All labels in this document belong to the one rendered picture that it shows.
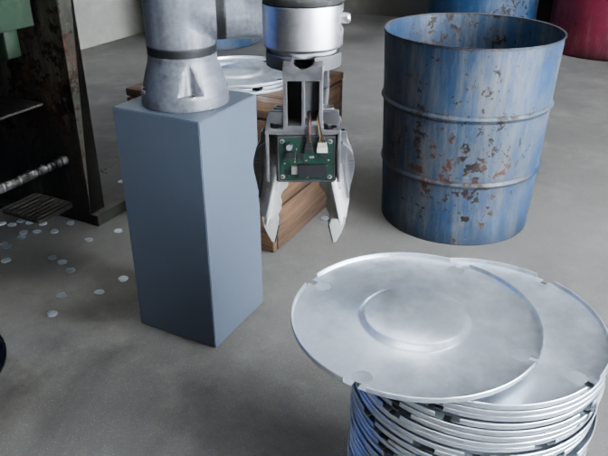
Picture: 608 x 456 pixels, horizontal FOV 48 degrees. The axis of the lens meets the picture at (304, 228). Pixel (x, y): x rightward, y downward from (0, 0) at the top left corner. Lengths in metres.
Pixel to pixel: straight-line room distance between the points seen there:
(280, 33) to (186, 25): 0.53
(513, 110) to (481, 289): 0.76
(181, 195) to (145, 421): 0.38
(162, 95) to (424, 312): 0.59
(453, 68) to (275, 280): 0.60
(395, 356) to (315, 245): 0.93
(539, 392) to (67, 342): 0.93
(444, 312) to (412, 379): 0.12
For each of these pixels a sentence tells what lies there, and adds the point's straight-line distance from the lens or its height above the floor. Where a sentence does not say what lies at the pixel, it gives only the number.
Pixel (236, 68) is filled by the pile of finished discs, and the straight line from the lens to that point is 1.73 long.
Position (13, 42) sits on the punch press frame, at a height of 0.47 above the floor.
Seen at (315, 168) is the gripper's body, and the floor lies 0.56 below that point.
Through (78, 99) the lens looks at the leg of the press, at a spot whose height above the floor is 0.33.
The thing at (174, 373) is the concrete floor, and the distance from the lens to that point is 1.27.
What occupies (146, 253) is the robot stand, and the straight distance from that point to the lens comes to 1.30.
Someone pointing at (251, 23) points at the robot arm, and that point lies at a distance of 1.14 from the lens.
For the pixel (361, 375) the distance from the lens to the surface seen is 0.72.
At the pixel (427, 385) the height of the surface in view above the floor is 0.34.
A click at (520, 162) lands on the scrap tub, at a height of 0.21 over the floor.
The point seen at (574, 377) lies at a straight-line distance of 0.78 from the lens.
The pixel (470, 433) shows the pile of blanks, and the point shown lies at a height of 0.30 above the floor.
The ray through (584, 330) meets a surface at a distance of 0.86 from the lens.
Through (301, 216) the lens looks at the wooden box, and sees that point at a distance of 1.70.
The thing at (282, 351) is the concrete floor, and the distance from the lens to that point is 1.30.
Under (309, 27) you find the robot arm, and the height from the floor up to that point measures 0.68.
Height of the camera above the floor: 0.80
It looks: 28 degrees down
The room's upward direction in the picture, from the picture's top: straight up
